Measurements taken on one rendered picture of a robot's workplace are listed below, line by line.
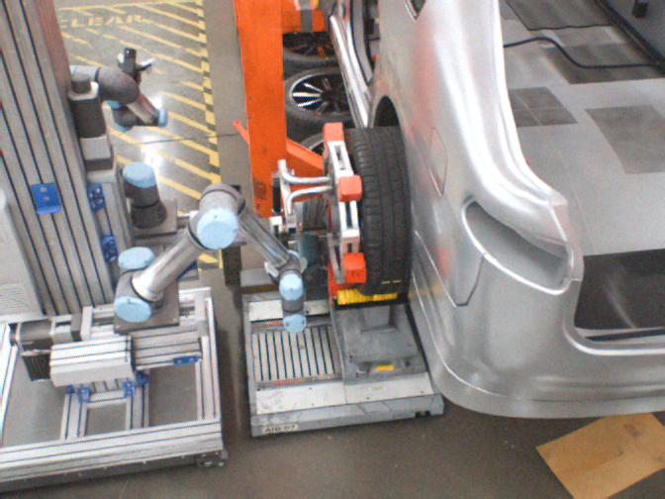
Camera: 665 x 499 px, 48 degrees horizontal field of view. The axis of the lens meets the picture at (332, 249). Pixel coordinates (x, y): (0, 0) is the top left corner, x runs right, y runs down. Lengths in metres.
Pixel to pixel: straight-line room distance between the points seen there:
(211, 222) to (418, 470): 1.50
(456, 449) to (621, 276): 1.02
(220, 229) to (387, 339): 1.33
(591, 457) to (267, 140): 1.90
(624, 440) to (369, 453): 1.08
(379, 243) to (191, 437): 1.07
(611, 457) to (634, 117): 1.42
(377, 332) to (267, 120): 1.04
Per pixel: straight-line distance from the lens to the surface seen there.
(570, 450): 3.36
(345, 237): 2.66
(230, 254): 3.76
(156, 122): 3.06
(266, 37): 2.98
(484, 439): 3.31
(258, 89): 3.08
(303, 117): 4.22
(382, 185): 2.64
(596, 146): 3.16
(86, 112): 2.47
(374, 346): 3.27
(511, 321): 2.00
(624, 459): 3.40
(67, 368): 2.68
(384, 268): 2.71
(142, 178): 2.89
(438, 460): 3.22
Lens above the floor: 2.68
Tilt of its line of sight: 41 degrees down
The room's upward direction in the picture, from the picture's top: straight up
